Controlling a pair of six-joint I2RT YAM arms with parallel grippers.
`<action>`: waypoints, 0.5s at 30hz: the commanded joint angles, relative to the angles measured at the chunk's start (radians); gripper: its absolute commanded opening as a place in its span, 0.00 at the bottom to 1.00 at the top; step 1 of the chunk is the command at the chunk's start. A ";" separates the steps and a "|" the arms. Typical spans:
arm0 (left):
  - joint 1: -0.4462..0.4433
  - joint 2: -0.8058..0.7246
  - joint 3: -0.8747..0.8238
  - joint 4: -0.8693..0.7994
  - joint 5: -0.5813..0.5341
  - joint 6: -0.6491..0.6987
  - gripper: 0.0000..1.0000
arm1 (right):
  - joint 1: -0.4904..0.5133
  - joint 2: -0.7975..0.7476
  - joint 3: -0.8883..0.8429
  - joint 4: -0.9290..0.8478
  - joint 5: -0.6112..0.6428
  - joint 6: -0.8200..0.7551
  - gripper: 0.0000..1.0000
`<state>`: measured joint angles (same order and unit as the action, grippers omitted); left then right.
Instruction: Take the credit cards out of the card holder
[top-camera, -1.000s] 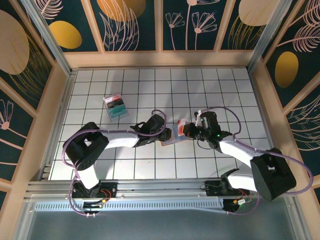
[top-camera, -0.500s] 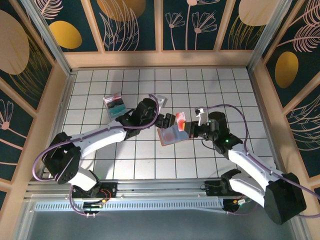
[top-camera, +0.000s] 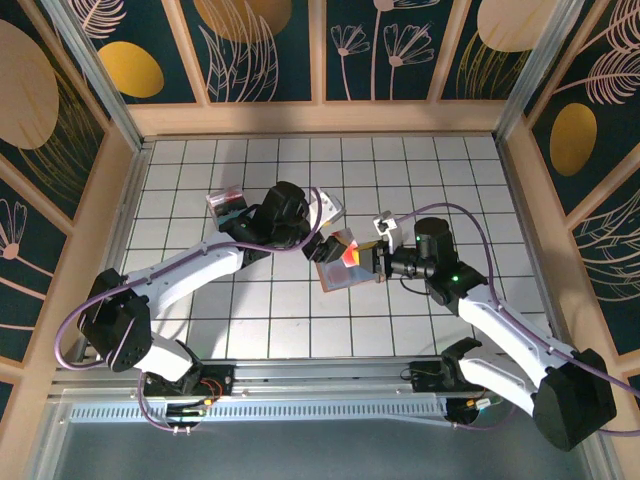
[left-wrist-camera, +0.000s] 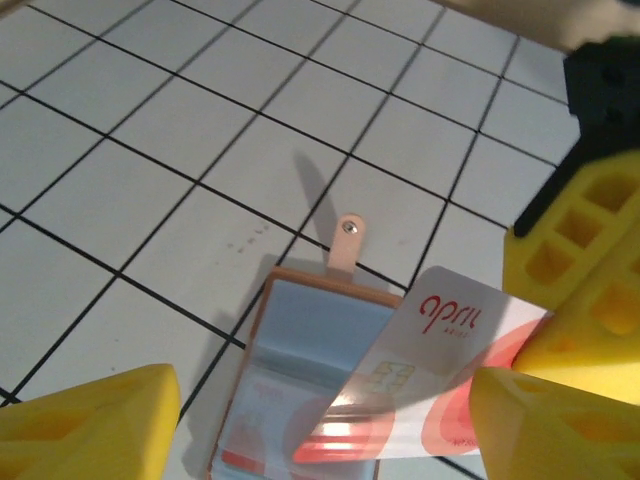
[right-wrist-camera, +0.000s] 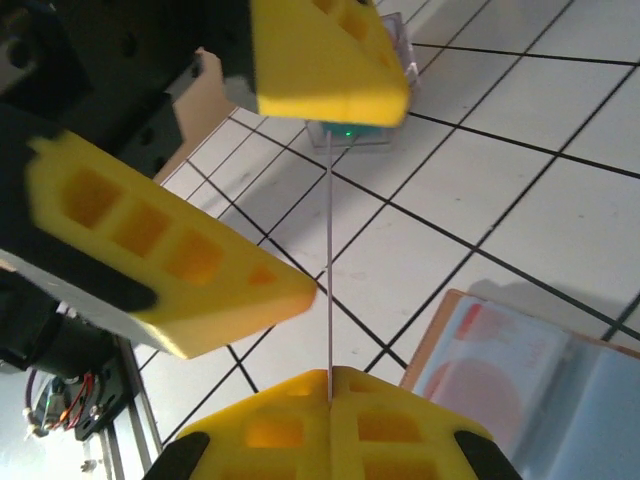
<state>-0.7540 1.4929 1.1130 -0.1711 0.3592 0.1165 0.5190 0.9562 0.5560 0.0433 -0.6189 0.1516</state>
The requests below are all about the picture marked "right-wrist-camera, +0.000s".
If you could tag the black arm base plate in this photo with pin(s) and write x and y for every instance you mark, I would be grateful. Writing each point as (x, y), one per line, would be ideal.
(107, 400)

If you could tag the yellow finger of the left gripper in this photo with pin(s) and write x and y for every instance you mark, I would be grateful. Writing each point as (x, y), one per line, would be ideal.
(150, 235)
(320, 75)

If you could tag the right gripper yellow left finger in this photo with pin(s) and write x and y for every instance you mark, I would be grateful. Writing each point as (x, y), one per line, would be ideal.
(270, 430)

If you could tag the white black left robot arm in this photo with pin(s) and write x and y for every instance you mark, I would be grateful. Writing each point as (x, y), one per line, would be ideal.
(50, 292)

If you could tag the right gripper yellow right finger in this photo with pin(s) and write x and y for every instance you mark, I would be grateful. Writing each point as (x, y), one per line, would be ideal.
(390, 430)

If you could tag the aluminium front beam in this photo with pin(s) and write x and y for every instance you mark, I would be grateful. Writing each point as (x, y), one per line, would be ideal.
(135, 440)

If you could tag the small controller board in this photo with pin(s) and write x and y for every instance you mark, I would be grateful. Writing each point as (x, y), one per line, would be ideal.
(47, 415)

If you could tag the clear plastic card box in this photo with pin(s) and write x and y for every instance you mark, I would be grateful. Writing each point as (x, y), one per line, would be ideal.
(350, 144)

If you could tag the pink circle credit card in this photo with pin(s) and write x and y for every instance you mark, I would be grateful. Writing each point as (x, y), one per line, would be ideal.
(480, 380)
(330, 300)

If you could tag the clear box with teal contents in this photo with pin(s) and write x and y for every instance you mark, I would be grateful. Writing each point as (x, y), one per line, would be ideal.
(370, 131)

